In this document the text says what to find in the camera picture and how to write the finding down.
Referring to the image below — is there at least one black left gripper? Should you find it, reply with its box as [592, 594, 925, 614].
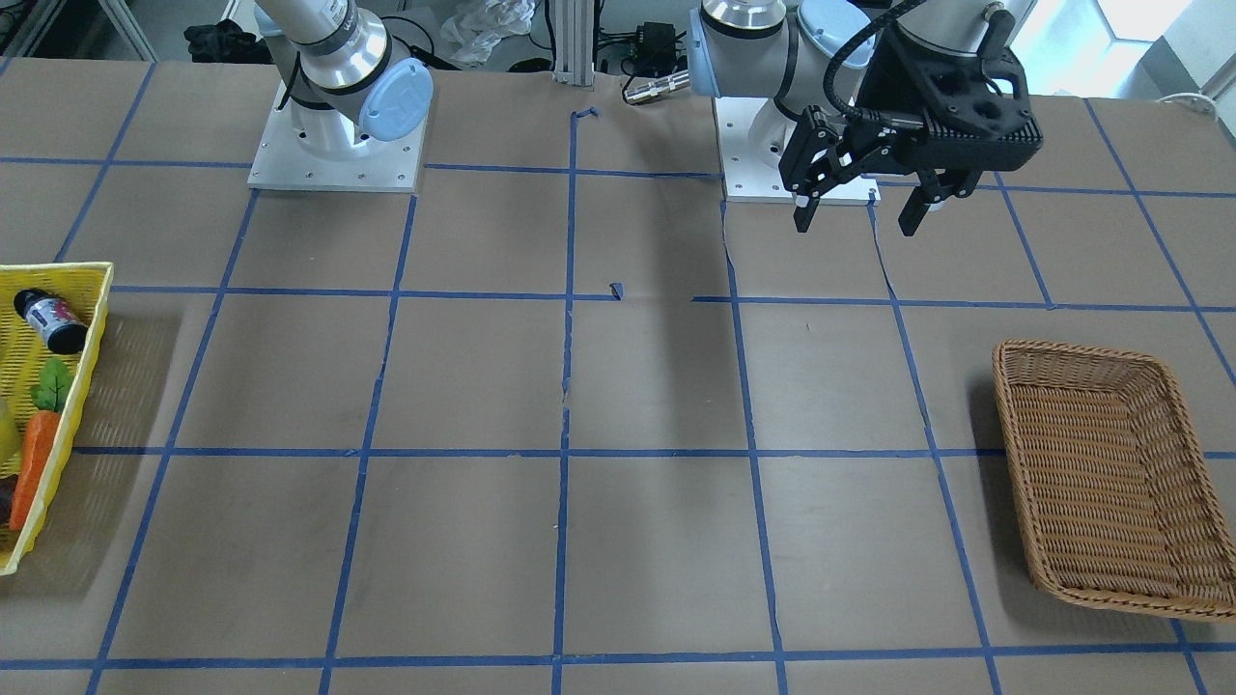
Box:
[777, 40, 1044, 237]

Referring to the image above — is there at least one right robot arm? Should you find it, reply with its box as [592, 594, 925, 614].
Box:
[253, 1, 435, 161]

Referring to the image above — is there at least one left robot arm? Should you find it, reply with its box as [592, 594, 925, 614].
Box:
[686, 1, 1044, 236]

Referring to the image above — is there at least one brown wicker basket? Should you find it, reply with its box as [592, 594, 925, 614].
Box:
[993, 339, 1235, 622]

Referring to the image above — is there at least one yellow plastic basket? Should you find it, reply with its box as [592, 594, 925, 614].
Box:
[2, 263, 115, 576]

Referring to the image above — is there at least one small dark can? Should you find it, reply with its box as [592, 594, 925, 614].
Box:
[14, 289, 89, 355]

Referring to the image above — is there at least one orange toy carrot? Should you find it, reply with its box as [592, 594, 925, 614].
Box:
[9, 356, 73, 531]

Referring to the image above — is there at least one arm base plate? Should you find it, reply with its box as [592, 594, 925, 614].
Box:
[247, 85, 428, 194]
[713, 95, 883, 207]

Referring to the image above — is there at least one aluminium frame post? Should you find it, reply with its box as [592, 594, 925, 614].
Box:
[545, 1, 599, 92]

